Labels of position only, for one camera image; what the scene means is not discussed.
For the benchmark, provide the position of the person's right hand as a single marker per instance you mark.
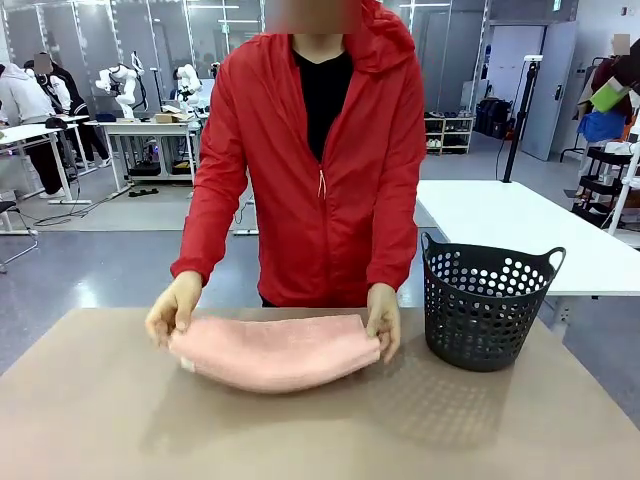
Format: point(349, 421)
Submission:
point(172, 310)

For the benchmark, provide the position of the person's left hand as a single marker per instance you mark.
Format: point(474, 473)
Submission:
point(387, 315)

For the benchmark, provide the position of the dark grey perforated laundry basket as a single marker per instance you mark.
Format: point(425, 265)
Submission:
point(472, 364)

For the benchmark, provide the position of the pink terry towel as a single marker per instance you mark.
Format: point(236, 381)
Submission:
point(275, 355)

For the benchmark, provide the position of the right forearm in red sleeve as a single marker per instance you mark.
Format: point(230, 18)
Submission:
point(200, 240)

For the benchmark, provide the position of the left forearm in red sleeve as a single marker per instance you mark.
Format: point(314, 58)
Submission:
point(395, 250)

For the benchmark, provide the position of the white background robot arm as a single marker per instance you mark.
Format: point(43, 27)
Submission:
point(189, 82)
point(125, 85)

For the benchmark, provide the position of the long white table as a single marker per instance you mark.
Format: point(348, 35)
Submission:
point(540, 220)

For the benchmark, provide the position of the white desk with robots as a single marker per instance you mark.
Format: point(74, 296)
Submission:
point(145, 125)

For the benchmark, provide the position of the low shoe shelf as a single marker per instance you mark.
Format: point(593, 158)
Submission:
point(450, 135)

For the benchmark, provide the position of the cardboard box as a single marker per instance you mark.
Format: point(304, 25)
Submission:
point(170, 118)

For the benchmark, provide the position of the person in red jacket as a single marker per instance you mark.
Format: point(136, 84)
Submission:
point(280, 150)

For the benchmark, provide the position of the black suitcase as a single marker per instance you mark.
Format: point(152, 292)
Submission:
point(492, 117)

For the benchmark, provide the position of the white height-adjustable desk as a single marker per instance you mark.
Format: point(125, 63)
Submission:
point(30, 132)

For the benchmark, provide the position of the background person in black jacket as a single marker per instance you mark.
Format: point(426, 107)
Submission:
point(67, 100)

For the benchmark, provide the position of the black tripod stand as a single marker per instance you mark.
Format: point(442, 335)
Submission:
point(520, 120)

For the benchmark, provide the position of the black utility cart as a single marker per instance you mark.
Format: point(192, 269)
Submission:
point(600, 185)

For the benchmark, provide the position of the background person in grey hoodie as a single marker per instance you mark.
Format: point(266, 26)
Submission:
point(22, 100)

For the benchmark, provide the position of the grey door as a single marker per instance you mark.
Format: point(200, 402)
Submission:
point(550, 90)

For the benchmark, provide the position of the blue cloth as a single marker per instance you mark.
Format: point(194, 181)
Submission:
point(602, 127)

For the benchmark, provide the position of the green cloth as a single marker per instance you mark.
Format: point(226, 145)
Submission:
point(607, 97)

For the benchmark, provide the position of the background person in maroon top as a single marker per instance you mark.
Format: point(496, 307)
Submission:
point(622, 70)

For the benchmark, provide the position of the metal frame chair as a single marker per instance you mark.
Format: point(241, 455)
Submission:
point(15, 235)

